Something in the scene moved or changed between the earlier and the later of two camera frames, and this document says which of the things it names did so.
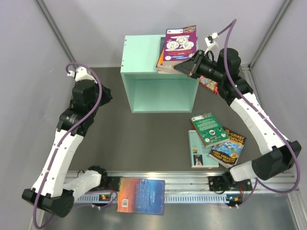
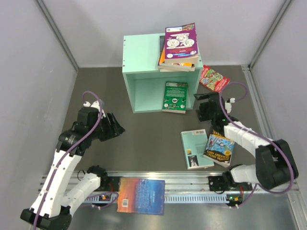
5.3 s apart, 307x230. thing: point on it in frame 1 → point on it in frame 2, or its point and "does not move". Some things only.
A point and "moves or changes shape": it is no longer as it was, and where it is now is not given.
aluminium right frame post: [278, 17] does not move
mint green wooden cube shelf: [147, 91] does not move
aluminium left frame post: [49, 17] does not move
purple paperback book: [181, 43] does not move
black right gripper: [189, 67] → [203, 115]
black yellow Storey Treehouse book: [228, 153] moves or changes shape
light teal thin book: [199, 154] moves or changes shape
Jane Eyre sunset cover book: [141, 195] does not move
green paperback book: [209, 129] → [174, 99]
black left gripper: [107, 97] → [116, 130]
